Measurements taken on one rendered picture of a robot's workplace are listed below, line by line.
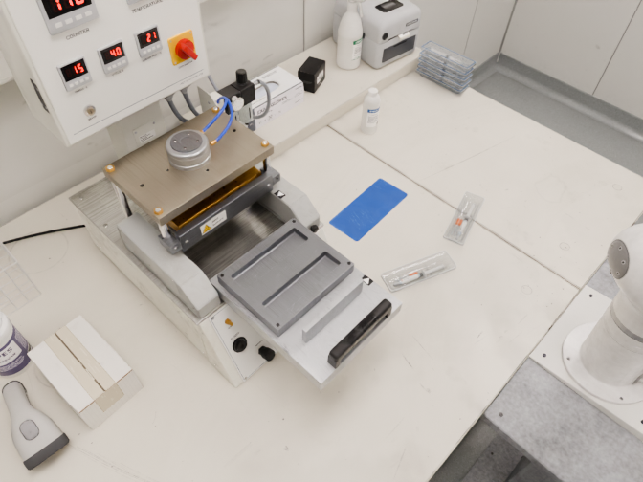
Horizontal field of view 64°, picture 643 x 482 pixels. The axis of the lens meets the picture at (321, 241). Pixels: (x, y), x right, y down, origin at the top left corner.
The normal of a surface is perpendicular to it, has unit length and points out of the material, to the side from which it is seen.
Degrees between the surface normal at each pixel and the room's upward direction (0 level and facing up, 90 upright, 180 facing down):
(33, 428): 21
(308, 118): 0
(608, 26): 90
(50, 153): 90
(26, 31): 90
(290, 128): 0
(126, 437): 0
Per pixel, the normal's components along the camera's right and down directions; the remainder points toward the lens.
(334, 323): 0.03, -0.62
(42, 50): 0.73, 0.55
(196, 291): 0.49, -0.11
